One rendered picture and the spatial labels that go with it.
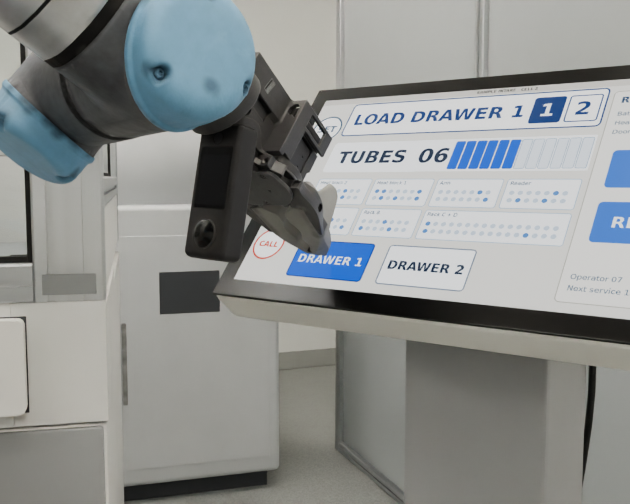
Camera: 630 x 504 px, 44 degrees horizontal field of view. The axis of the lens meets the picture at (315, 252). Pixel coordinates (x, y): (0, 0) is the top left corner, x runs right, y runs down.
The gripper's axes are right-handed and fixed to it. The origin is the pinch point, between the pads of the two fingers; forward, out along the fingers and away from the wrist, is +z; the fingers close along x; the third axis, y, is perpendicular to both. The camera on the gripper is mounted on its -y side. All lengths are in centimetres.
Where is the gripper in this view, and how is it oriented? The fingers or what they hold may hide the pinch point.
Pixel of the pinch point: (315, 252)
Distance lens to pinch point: 78.2
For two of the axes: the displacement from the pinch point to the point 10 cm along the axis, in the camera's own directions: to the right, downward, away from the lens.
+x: -8.0, -0.6, 5.9
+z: 4.5, 5.8, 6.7
